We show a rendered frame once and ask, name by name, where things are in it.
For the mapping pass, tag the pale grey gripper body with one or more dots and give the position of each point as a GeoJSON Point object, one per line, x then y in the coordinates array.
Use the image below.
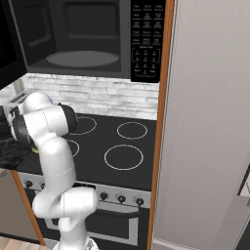
{"type": "Point", "coordinates": [13, 101]}

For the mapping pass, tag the black hob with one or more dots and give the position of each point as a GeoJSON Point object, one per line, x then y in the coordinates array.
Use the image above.
{"type": "Point", "coordinates": [110, 140]}

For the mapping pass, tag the brown wooden side panel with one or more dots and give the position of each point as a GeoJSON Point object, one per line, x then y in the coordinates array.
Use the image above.
{"type": "Point", "coordinates": [161, 107]}

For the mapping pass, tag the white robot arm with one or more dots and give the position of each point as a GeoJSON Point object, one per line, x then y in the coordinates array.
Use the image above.
{"type": "Point", "coordinates": [57, 162]}

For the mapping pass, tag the black microwave oven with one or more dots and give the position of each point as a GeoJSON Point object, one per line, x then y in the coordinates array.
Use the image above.
{"type": "Point", "coordinates": [143, 39]}

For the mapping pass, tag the black microwave door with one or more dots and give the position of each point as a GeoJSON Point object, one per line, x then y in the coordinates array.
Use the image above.
{"type": "Point", "coordinates": [9, 35]}

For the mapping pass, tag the beige base cupboard door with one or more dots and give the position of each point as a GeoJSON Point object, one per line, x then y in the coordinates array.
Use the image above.
{"type": "Point", "coordinates": [13, 205]}

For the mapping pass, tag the steel oven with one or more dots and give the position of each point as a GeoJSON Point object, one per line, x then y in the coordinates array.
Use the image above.
{"type": "Point", "coordinates": [110, 224]}

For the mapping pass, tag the yellow green sponge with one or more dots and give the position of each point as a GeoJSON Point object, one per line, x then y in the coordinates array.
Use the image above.
{"type": "Point", "coordinates": [34, 149]}

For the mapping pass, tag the black oven knob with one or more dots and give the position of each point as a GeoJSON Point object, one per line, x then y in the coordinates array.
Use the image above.
{"type": "Point", "coordinates": [104, 196]}
{"type": "Point", "coordinates": [42, 186]}
{"type": "Point", "coordinates": [139, 201]}
{"type": "Point", "coordinates": [121, 198]}
{"type": "Point", "coordinates": [28, 184]}

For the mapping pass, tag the grey microwave turntable plate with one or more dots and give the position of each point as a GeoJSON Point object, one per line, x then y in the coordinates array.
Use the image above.
{"type": "Point", "coordinates": [83, 59]}

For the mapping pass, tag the grey fridge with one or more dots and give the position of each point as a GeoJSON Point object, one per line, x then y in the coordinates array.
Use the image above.
{"type": "Point", "coordinates": [205, 123]}

